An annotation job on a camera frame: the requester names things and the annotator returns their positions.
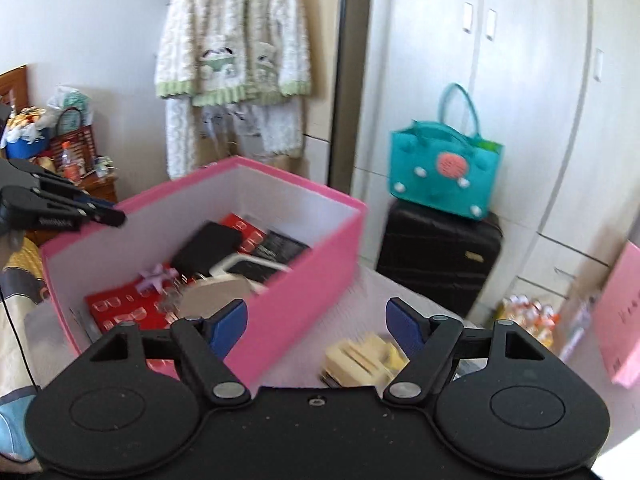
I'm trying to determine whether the pink tote bag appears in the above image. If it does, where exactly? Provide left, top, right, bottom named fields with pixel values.
left=595, top=241, right=640, bottom=390

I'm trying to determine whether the black printed packet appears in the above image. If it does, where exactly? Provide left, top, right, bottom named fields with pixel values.
left=250, top=230, right=313, bottom=273

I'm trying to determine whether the teal felt tote bag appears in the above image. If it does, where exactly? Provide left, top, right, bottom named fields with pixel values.
left=390, top=82, right=505, bottom=221

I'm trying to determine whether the beige round disc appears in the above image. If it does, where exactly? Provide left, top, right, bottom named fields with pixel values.
left=177, top=277, right=257, bottom=320

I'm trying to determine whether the black pouch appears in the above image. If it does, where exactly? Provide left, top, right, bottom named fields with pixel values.
left=171, top=221, right=242, bottom=278

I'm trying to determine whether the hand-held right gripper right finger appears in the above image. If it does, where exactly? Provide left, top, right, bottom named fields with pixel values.
left=382, top=297, right=546, bottom=407

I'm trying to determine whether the pink cardboard box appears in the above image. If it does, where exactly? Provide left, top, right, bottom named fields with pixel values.
left=40, top=156, right=368, bottom=396

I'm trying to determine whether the purple ribbon bow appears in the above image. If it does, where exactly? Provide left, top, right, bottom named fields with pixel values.
left=139, top=264, right=180, bottom=295

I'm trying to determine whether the wooden headboard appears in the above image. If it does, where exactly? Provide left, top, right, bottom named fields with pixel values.
left=0, top=65, right=28, bottom=106

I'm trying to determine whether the orange cap bottle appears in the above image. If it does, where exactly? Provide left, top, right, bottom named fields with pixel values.
left=60, top=141, right=81, bottom=181

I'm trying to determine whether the cream hair claw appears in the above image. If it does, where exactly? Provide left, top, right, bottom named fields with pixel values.
left=322, top=332, right=408, bottom=390

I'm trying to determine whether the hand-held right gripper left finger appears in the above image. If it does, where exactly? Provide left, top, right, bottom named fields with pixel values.
left=90, top=298, right=251, bottom=408

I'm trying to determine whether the colourful drinks pack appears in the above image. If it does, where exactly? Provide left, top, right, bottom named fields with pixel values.
left=495, top=294, right=560, bottom=352

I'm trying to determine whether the green white plastic package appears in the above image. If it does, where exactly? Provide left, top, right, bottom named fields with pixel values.
left=47, top=85, right=93, bottom=126

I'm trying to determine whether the white-edged black case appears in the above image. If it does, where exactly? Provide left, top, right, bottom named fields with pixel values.
left=209, top=254, right=292, bottom=295

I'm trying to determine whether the yellow cloth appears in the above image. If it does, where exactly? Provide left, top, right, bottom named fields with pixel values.
left=0, top=236, right=47, bottom=281

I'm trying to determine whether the red printed packet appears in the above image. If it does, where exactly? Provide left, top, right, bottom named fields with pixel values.
left=84, top=212, right=267, bottom=333

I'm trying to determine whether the black suitcase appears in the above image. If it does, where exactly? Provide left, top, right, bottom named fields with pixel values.
left=376, top=199, right=503, bottom=318

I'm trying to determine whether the white patterned tablecloth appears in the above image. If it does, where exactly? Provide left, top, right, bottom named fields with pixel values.
left=215, top=260, right=496, bottom=392

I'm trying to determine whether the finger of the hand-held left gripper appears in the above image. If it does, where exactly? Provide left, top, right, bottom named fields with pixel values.
left=0, top=186, right=127, bottom=229
left=0, top=157, right=116, bottom=210

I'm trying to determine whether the white wardrobe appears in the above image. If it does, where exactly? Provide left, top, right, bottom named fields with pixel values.
left=350, top=0, right=640, bottom=321

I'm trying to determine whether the cream fuzzy cardigan green trim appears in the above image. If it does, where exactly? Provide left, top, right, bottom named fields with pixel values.
left=155, top=0, right=313, bottom=108

